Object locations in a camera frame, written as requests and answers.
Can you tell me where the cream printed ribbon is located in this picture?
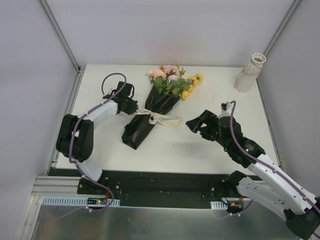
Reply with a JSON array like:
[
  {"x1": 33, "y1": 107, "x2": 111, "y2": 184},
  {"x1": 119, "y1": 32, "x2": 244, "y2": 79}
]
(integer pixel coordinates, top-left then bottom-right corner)
[{"x1": 117, "y1": 107, "x2": 185, "y2": 129}]

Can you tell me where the black wrapping paper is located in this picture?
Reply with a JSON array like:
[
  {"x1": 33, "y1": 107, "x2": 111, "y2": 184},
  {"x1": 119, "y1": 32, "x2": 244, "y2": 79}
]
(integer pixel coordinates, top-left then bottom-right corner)
[{"x1": 121, "y1": 87, "x2": 183, "y2": 150}]

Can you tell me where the artificial flower bunch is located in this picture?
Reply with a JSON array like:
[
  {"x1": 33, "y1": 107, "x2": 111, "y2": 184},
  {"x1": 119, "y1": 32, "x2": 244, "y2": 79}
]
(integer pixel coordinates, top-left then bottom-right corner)
[{"x1": 146, "y1": 64, "x2": 205, "y2": 100}]

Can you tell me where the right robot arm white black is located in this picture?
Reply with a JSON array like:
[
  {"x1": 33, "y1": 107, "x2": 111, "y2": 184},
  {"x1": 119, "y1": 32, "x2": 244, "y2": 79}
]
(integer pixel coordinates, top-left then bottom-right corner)
[{"x1": 186, "y1": 110, "x2": 320, "y2": 240}]

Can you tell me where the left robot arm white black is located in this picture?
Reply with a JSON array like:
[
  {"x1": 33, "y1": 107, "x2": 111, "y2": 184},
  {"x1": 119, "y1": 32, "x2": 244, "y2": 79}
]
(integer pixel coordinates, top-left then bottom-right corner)
[{"x1": 55, "y1": 81, "x2": 138, "y2": 195}]

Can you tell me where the white ribbed ceramic vase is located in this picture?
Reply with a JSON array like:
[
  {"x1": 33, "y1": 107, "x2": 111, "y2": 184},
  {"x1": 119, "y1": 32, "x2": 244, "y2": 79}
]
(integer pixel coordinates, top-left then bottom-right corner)
[{"x1": 234, "y1": 53, "x2": 267, "y2": 93}]

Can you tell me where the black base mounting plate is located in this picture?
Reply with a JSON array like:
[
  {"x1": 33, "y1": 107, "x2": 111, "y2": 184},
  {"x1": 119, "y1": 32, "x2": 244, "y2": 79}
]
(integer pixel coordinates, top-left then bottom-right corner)
[{"x1": 47, "y1": 167, "x2": 273, "y2": 208}]

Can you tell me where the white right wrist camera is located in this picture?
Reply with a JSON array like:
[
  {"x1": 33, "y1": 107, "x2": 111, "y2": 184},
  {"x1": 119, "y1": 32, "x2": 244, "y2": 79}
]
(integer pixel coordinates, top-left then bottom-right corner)
[{"x1": 218, "y1": 100, "x2": 235, "y2": 119}]

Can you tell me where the left aluminium frame post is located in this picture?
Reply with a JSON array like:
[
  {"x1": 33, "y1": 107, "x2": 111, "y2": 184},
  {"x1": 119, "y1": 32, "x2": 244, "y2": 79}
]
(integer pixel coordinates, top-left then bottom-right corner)
[{"x1": 38, "y1": 0, "x2": 81, "y2": 73}]

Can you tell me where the right white cable duct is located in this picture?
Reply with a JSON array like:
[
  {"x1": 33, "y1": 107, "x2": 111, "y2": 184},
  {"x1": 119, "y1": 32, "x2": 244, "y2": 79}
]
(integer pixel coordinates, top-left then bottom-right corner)
[{"x1": 210, "y1": 201, "x2": 229, "y2": 211}]

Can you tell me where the white cable duct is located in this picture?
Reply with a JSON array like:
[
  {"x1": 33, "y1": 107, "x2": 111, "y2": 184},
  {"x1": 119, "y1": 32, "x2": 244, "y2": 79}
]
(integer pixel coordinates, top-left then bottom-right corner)
[
  {"x1": 210, "y1": 201, "x2": 229, "y2": 211},
  {"x1": 42, "y1": 196, "x2": 121, "y2": 208}
]

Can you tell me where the aluminium front rail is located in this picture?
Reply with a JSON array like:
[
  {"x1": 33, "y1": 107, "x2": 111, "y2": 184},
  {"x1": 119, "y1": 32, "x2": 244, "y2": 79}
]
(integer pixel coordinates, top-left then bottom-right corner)
[{"x1": 31, "y1": 174, "x2": 85, "y2": 196}]

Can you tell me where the left white cable duct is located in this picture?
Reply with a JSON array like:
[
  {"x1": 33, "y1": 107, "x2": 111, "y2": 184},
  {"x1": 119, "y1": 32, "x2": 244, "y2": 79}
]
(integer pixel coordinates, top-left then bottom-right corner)
[{"x1": 42, "y1": 196, "x2": 121, "y2": 208}]

